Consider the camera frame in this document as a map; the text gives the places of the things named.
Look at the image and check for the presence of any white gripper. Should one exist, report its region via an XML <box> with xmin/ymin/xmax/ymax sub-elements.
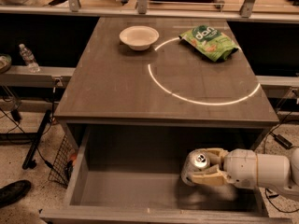
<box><xmin>187</xmin><ymin>147</ymin><xmax>291</xmax><ymax>189</ymax></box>

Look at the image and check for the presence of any black floor cable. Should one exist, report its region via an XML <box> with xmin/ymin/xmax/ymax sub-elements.
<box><xmin>260</xmin><ymin>133</ymin><xmax>299</xmax><ymax>215</ymax></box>

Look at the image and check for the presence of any clear plastic water bottle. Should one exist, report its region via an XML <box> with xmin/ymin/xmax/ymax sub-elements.
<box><xmin>19</xmin><ymin>44</ymin><xmax>40</xmax><ymax>73</ymax></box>

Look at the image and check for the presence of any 7up soda can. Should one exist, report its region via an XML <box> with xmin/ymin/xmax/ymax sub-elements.
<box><xmin>180</xmin><ymin>149</ymin><xmax>210</xmax><ymax>186</ymax></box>

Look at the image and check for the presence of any green plate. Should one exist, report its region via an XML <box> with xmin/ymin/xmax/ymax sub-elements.
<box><xmin>0</xmin><ymin>54</ymin><xmax>11</xmax><ymax>74</ymax></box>

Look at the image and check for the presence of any white bowl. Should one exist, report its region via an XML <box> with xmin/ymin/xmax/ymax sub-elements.
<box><xmin>120</xmin><ymin>26</ymin><xmax>159</xmax><ymax>51</ymax></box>

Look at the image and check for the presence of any black stand leg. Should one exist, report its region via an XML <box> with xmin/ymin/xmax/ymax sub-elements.
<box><xmin>22</xmin><ymin>110</ymin><xmax>51</xmax><ymax>170</ymax></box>

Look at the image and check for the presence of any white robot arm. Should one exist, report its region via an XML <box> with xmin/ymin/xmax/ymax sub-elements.
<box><xmin>181</xmin><ymin>147</ymin><xmax>299</xmax><ymax>201</ymax></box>

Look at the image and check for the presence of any grey cabinet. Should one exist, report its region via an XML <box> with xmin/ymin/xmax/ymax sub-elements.
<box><xmin>53</xmin><ymin>16</ymin><xmax>280</xmax><ymax>157</ymax></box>

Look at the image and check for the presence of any green chip bag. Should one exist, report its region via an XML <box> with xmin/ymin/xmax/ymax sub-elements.
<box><xmin>178</xmin><ymin>25</ymin><xmax>238</xmax><ymax>62</ymax></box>

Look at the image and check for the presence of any black wire basket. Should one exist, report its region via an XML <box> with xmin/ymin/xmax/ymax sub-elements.
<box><xmin>48</xmin><ymin>135</ymin><xmax>77</xmax><ymax>188</ymax></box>

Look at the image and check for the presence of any black power adapter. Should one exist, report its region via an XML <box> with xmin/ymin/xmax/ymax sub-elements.
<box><xmin>271</xmin><ymin>133</ymin><xmax>292</xmax><ymax>149</ymax></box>

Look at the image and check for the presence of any open grey top drawer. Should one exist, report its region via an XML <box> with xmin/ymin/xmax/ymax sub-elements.
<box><xmin>39</xmin><ymin>126</ymin><xmax>295</xmax><ymax>224</ymax></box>

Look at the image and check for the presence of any black shoe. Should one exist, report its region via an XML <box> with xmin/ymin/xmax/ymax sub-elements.
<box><xmin>0</xmin><ymin>180</ymin><xmax>32</xmax><ymax>208</ymax></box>

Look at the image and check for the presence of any grey side shelf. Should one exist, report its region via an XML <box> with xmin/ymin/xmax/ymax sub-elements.
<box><xmin>0</xmin><ymin>65</ymin><xmax>75</xmax><ymax>88</ymax></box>

